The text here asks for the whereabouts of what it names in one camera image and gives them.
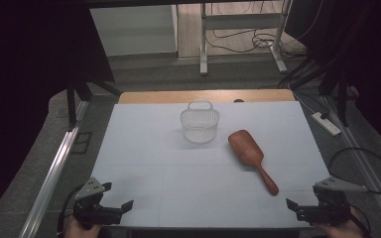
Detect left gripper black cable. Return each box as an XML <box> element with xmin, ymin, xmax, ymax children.
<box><xmin>57</xmin><ymin>184</ymin><xmax>84</xmax><ymax>238</ymax></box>

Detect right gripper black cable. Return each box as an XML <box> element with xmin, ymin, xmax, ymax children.
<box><xmin>347</xmin><ymin>204</ymin><xmax>373</xmax><ymax>238</ymax></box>

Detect black cable bundle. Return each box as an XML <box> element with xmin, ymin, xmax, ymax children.
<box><xmin>277</xmin><ymin>54</ymin><xmax>326</xmax><ymax>91</ymax></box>

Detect person's left hand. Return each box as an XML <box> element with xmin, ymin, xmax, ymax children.
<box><xmin>63</xmin><ymin>216</ymin><xmax>103</xmax><ymax>238</ymax></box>

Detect white plastic basket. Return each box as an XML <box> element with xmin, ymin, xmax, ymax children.
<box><xmin>179</xmin><ymin>98</ymin><xmax>220</xmax><ymax>145</ymax></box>

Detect white desk frame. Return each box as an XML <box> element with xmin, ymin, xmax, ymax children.
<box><xmin>198</xmin><ymin>0</ymin><xmax>294</xmax><ymax>76</ymax></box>

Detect dark curtain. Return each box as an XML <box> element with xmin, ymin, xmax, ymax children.
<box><xmin>284</xmin><ymin>0</ymin><xmax>381</xmax><ymax>157</ymax></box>
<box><xmin>0</xmin><ymin>0</ymin><xmax>116</xmax><ymax>229</ymax></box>

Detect black metal stand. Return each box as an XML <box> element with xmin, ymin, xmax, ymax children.
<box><xmin>65</xmin><ymin>78</ymin><xmax>124</xmax><ymax>132</ymax></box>
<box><xmin>320</xmin><ymin>65</ymin><xmax>360</xmax><ymax>129</ymax></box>

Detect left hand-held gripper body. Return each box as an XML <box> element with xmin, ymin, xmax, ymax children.
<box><xmin>72</xmin><ymin>177</ymin><xmax>124</xmax><ymax>231</ymax></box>

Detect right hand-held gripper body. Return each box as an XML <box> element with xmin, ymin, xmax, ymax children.
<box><xmin>296</xmin><ymin>177</ymin><xmax>369</xmax><ymax>227</ymax></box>

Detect white power strip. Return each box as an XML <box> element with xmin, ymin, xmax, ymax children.
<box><xmin>311</xmin><ymin>111</ymin><xmax>342</xmax><ymax>137</ymax></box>

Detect aluminium floor rail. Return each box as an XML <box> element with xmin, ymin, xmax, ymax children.
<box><xmin>19</xmin><ymin>100</ymin><xmax>90</xmax><ymax>238</ymax></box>
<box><xmin>320</xmin><ymin>95</ymin><xmax>381</xmax><ymax>236</ymax></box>

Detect dark square floor plate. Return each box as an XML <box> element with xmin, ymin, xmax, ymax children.
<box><xmin>70</xmin><ymin>131</ymin><xmax>93</xmax><ymax>156</ymax></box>

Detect tangled black floor cables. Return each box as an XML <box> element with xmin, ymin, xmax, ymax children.
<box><xmin>206</xmin><ymin>28</ymin><xmax>307</xmax><ymax>60</ymax></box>

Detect white cabinet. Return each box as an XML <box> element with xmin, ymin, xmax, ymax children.
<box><xmin>89</xmin><ymin>4</ymin><xmax>179</xmax><ymax>58</ymax></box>

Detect brown wooden hairbrush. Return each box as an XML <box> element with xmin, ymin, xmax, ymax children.
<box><xmin>227</xmin><ymin>129</ymin><xmax>280</xmax><ymax>196</ymax></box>

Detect person's right hand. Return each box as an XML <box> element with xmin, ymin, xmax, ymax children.
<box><xmin>312</xmin><ymin>207</ymin><xmax>366</xmax><ymax>238</ymax></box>

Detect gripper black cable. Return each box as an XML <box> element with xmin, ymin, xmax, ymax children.
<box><xmin>57</xmin><ymin>184</ymin><xmax>84</xmax><ymax>238</ymax></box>
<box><xmin>347</xmin><ymin>204</ymin><xmax>373</xmax><ymax>238</ymax></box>

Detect white table mat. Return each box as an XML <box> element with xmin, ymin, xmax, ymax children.
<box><xmin>78</xmin><ymin>100</ymin><xmax>331</xmax><ymax>229</ymax></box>

